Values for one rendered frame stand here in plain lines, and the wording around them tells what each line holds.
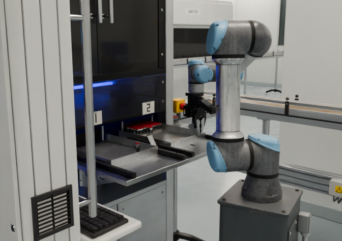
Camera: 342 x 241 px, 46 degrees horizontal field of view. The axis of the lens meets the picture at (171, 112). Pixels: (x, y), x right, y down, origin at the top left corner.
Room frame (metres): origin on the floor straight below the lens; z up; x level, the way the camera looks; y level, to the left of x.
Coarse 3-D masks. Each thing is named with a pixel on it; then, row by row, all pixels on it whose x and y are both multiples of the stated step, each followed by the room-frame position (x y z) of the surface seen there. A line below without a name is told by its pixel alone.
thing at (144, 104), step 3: (147, 102) 2.00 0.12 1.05; (150, 102) 2.01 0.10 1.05; (153, 102) 2.03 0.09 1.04; (144, 105) 1.98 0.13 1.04; (147, 105) 2.00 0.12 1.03; (150, 105) 2.01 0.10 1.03; (153, 105) 2.03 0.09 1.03; (144, 108) 1.98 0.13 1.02; (150, 108) 2.01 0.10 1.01; (153, 108) 2.03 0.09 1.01; (144, 111) 1.98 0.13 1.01; (150, 111) 2.01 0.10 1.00; (153, 111) 2.03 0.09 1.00
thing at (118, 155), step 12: (96, 144) 1.82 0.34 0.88; (108, 144) 1.82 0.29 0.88; (120, 144) 1.82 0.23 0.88; (132, 144) 1.77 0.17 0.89; (144, 144) 1.72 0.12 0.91; (96, 156) 1.54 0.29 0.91; (108, 156) 1.64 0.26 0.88; (120, 156) 1.64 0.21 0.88; (132, 156) 1.56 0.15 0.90; (144, 156) 1.61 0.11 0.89
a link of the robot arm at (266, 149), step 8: (248, 136) 1.44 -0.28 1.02; (256, 136) 1.43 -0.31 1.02; (264, 136) 1.45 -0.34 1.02; (248, 144) 1.40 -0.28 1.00; (256, 144) 1.40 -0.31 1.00; (264, 144) 1.39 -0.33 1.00; (272, 144) 1.39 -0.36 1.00; (256, 152) 1.38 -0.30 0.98; (264, 152) 1.39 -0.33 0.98; (272, 152) 1.39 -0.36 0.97; (256, 160) 1.38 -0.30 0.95; (264, 160) 1.38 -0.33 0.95; (272, 160) 1.39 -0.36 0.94; (248, 168) 1.39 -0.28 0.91; (256, 168) 1.39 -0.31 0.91; (264, 168) 1.39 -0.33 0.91; (272, 168) 1.39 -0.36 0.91
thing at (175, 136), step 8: (168, 128) 2.08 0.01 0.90; (176, 128) 2.05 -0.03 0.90; (184, 128) 2.01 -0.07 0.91; (120, 136) 1.95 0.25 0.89; (136, 136) 1.87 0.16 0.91; (144, 136) 1.84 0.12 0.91; (160, 136) 1.96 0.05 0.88; (168, 136) 1.96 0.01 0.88; (176, 136) 1.96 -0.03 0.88; (184, 136) 1.96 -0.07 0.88; (192, 136) 1.85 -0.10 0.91; (200, 136) 1.90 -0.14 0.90; (168, 144) 1.74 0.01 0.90; (176, 144) 1.76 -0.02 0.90; (184, 144) 1.81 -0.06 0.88
